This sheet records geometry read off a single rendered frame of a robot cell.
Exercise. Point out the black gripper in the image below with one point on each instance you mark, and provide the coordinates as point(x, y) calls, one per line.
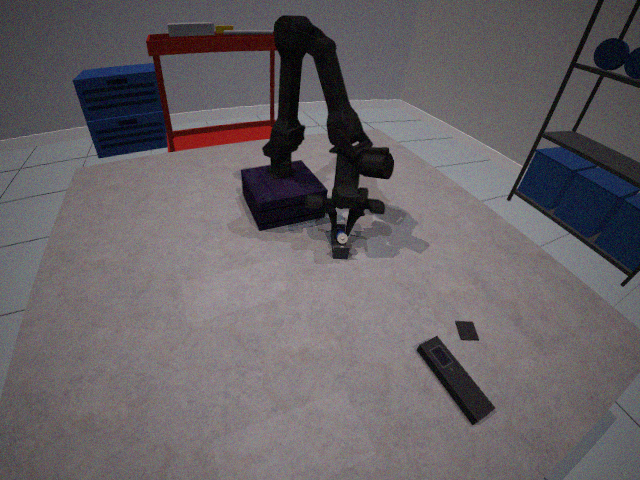
point(315, 201)

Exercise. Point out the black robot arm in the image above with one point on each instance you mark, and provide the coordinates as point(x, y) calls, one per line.
point(294, 37)

